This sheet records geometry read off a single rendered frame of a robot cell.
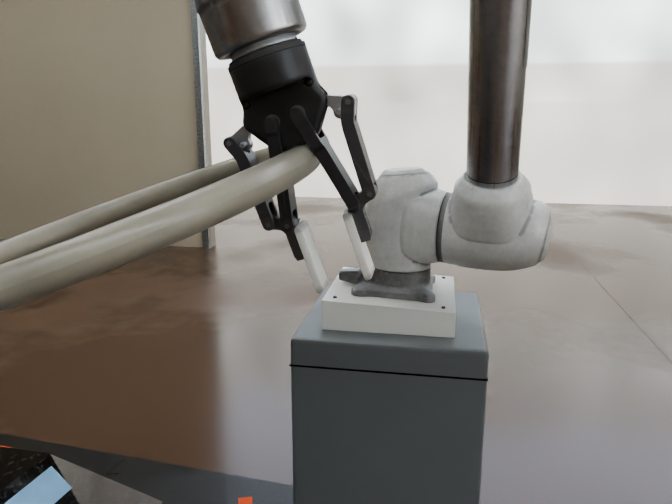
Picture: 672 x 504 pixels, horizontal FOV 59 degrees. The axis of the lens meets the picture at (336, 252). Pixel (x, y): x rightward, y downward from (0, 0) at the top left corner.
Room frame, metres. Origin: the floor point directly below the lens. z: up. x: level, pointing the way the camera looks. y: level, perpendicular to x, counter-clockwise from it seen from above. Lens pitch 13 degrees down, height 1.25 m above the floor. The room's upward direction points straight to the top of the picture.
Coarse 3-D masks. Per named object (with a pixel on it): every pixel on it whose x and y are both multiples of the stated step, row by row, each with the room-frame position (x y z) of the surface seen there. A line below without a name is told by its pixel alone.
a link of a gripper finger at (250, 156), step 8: (232, 136) 0.57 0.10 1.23; (224, 144) 0.57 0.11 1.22; (232, 144) 0.57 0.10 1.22; (232, 152) 0.57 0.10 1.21; (240, 152) 0.57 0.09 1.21; (248, 152) 0.58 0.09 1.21; (240, 160) 0.57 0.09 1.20; (248, 160) 0.57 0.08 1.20; (256, 160) 0.59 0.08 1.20; (240, 168) 0.57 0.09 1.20; (272, 200) 0.59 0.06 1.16; (256, 208) 0.57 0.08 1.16; (264, 208) 0.57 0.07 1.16; (272, 208) 0.59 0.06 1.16; (264, 216) 0.57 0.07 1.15; (272, 216) 0.57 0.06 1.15; (264, 224) 0.57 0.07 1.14; (272, 224) 0.57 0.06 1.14
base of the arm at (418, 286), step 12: (348, 276) 1.30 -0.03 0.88; (360, 276) 1.29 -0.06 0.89; (372, 276) 1.24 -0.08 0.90; (384, 276) 1.23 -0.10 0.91; (396, 276) 1.22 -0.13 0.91; (408, 276) 1.22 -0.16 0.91; (420, 276) 1.24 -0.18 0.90; (432, 276) 1.34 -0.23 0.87; (360, 288) 1.23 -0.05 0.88; (372, 288) 1.23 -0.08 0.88; (384, 288) 1.22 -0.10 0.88; (396, 288) 1.22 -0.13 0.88; (408, 288) 1.22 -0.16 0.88; (420, 288) 1.23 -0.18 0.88; (432, 288) 1.26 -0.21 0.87; (420, 300) 1.20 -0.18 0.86; (432, 300) 1.20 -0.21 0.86
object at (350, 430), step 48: (336, 336) 1.14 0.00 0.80; (384, 336) 1.14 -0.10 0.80; (432, 336) 1.14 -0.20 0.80; (480, 336) 1.14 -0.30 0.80; (336, 384) 1.12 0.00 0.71; (384, 384) 1.10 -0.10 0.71; (432, 384) 1.08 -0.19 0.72; (480, 384) 1.07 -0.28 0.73; (336, 432) 1.12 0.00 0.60; (384, 432) 1.10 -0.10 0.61; (432, 432) 1.08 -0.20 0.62; (480, 432) 1.07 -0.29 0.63; (336, 480) 1.12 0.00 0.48; (384, 480) 1.10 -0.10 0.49; (432, 480) 1.08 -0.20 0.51; (480, 480) 1.07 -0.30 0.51
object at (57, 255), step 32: (288, 160) 0.51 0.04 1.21; (160, 192) 0.83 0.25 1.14; (192, 192) 0.43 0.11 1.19; (224, 192) 0.44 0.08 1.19; (256, 192) 0.46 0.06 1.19; (64, 224) 0.79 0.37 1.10; (96, 224) 0.81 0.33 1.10; (128, 224) 0.40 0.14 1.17; (160, 224) 0.41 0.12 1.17; (192, 224) 0.42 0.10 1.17; (0, 256) 0.72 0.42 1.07; (32, 256) 0.38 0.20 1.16; (64, 256) 0.38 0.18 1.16; (96, 256) 0.38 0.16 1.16; (128, 256) 0.39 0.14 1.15; (0, 288) 0.37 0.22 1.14; (32, 288) 0.37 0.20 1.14
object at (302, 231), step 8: (304, 224) 0.58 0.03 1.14; (296, 232) 0.56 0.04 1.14; (304, 232) 0.57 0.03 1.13; (304, 240) 0.56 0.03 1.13; (312, 240) 0.59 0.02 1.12; (304, 248) 0.56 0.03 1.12; (312, 248) 0.58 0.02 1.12; (304, 256) 0.56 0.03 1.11; (312, 256) 0.57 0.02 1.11; (312, 264) 0.56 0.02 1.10; (320, 264) 0.58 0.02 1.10; (312, 272) 0.56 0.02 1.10; (320, 272) 0.57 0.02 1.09; (312, 280) 0.57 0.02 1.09; (320, 280) 0.57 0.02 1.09; (320, 288) 0.56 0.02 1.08
